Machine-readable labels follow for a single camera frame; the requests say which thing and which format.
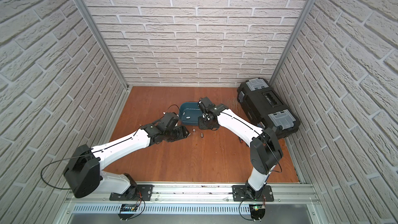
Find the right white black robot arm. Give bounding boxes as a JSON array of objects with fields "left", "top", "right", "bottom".
[{"left": 198, "top": 97, "right": 283, "bottom": 200}]

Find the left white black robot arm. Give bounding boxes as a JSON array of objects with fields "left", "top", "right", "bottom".
[{"left": 63, "top": 112, "right": 190, "bottom": 199}]

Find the teal plastic storage box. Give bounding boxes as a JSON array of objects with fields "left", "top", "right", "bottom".
[{"left": 179, "top": 102, "right": 202, "bottom": 126}]

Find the black grey toolbox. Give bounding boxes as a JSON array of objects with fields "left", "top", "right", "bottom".
[{"left": 237, "top": 78, "right": 301, "bottom": 139}]

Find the left green circuit board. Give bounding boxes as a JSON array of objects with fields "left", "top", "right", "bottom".
[{"left": 118, "top": 204, "right": 141, "bottom": 221}]

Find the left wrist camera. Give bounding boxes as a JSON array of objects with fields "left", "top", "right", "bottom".
[{"left": 157, "top": 113, "right": 179, "bottom": 132}]

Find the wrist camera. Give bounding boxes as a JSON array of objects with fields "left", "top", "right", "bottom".
[
  {"left": 157, "top": 113, "right": 179, "bottom": 132},
  {"left": 198, "top": 97, "right": 215, "bottom": 115}
]

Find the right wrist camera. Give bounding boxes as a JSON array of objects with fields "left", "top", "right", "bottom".
[{"left": 198, "top": 97, "right": 215, "bottom": 115}]

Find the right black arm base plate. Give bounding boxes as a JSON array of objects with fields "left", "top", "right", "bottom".
[{"left": 232, "top": 185, "right": 274, "bottom": 203}]

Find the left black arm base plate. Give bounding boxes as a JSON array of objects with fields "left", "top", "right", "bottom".
[{"left": 109, "top": 184, "right": 154, "bottom": 201}]

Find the aluminium front rail frame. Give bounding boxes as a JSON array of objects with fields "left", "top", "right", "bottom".
[{"left": 55, "top": 182, "right": 326, "bottom": 224}]

